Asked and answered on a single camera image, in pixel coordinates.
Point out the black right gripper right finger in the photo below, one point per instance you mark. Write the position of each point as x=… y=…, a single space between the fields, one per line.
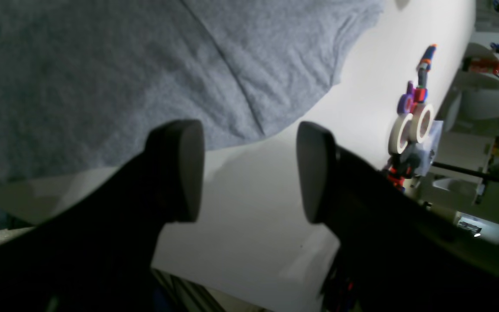
x=401 y=257

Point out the grey T-shirt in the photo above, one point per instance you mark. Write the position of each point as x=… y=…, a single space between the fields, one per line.
x=83 y=82

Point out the white tape roll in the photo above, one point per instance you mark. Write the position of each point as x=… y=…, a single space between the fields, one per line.
x=421 y=122
x=398 y=140

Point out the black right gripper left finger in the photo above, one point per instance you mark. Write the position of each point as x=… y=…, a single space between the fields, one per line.
x=96 y=256

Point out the orange blue tool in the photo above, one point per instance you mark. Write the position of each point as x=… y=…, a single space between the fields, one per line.
x=425 y=62

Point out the purple tape roll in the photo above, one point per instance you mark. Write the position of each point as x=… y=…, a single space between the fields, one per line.
x=406 y=101

